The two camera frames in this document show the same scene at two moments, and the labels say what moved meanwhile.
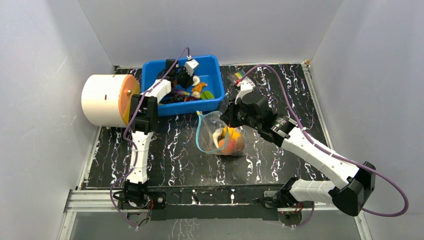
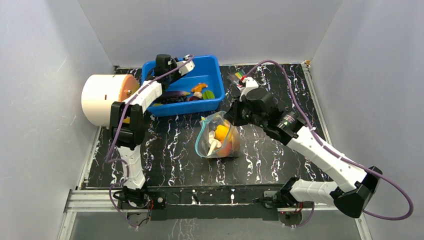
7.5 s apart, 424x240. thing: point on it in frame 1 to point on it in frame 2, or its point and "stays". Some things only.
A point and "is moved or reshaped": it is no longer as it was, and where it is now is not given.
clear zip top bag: [214, 136] is moved or reshaped
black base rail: [211, 202] stays
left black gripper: [190, 79] to [174, 65]
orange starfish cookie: [199, 87] stays
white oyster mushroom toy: [196, 80] to [214, 144]
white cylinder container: [105, 99] stays
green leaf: [206, 95] stays
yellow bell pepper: [230, 132] to [221, 131]
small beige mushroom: [196, 94] stays
